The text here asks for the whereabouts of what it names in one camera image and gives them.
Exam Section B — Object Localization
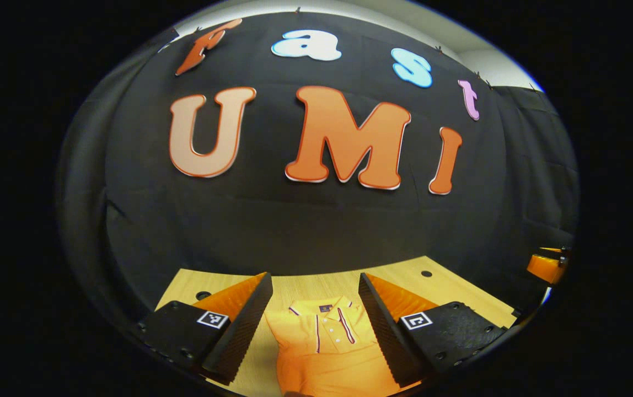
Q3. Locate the black backdrop cloth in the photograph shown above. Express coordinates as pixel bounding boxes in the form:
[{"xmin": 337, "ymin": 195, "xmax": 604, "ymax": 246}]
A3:
[{"xmin": 57, "ymin": 11, "xmax": 579, "ymax": 331}]

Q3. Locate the orange T-shirt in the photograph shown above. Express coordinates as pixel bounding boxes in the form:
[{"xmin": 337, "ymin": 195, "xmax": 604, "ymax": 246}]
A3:
[{"xmin": 264, "ymin": 296, "xmax": 422, "ymax": 397}]

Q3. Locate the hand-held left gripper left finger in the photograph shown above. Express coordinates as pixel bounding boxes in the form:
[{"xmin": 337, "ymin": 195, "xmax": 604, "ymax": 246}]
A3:
[{"xmin": 139, "ymin": 271, "xmax": 274, "ymax": 387}]

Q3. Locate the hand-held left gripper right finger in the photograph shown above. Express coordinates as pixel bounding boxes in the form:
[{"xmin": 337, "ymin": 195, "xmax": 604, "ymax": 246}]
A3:
[{"xmin": 358, "ymin": 272, "xmax": 507, "ymax": 388}]

